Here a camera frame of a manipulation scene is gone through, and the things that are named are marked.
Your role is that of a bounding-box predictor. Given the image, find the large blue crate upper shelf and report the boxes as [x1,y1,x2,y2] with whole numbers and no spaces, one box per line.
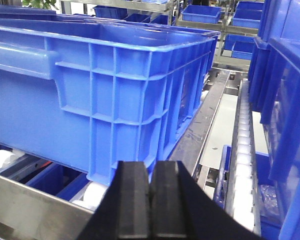
[0,18,215,185]

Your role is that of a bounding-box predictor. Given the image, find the white roller wheels left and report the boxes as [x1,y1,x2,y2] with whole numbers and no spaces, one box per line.
[0,149,25,169]

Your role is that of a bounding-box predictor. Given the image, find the stainless steel shelf rail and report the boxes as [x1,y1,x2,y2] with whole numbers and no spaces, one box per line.
[0,176,93,240]

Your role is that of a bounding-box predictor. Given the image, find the small blue bin far shelf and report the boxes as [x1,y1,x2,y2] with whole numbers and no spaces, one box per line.
[182,5,222,24]

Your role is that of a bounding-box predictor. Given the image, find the steel divider rail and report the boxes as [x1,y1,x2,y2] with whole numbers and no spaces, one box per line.
[168,69,231,178]

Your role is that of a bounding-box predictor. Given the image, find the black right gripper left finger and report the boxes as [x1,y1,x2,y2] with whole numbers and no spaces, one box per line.
[77,161,150,240]

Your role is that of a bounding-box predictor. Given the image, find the blue bin far right shelf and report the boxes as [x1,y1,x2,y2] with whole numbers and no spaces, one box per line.
[232,0,264,29]

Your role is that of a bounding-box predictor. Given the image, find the blue crate right side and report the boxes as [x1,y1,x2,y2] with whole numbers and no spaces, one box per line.
[248,0,300,240]

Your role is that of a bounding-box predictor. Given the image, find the white roller track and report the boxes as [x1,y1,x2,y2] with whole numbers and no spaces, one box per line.
[224,78,261,236]

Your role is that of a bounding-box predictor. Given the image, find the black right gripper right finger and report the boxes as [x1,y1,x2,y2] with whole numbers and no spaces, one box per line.
[150,161,260,240]

